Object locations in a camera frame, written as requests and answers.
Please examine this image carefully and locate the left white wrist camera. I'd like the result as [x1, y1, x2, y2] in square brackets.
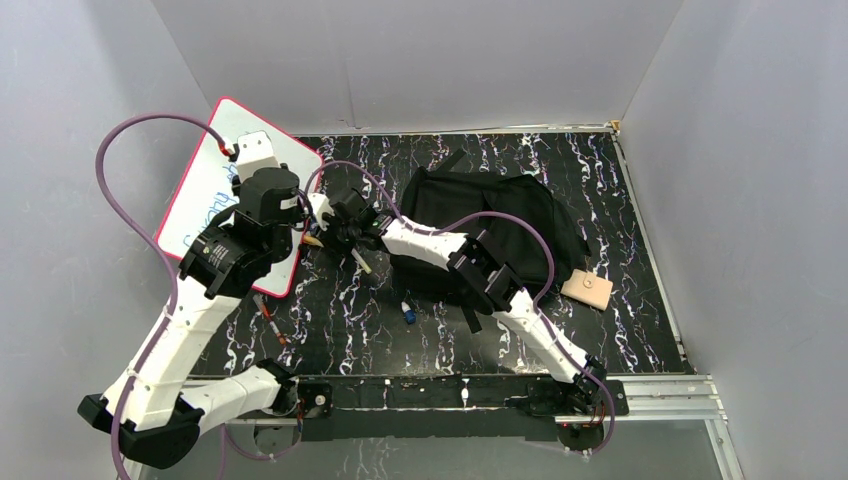
[229, 131, 281, 180]

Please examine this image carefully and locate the small blue white bottle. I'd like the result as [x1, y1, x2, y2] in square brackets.
[400, 301, 417, 325]

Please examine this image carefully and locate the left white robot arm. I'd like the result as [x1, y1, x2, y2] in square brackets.
[78, 166, 305, 469]

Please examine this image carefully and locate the white stick pen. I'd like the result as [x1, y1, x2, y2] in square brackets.
[351, 249, 372, 275]

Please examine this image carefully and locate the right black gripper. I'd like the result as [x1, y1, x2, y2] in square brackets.
[312, 211, 360, 261]

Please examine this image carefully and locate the orange marker pen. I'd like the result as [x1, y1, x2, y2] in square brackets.
[253, 294, 288, 346]

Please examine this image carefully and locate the beige snap wallet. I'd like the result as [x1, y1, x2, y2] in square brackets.
[560, 269, 613, 311]

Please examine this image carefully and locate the beige glue stick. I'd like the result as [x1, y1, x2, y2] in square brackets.
[301, 235, 324, 248]

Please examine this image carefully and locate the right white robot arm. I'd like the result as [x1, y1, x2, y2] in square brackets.
[308, 191, 608, 414]

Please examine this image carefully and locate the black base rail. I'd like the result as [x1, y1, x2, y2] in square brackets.
[235, 374, 627, 455]

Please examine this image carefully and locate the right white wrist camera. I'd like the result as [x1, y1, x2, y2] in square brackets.
[307, 192, 335, 231]

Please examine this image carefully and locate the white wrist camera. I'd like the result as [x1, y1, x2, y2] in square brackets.
[307, 192, 335, 231]
[229, 131, 281, 180]

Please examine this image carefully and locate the black student backpack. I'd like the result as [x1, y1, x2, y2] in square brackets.
[390, 151, 591, 317]

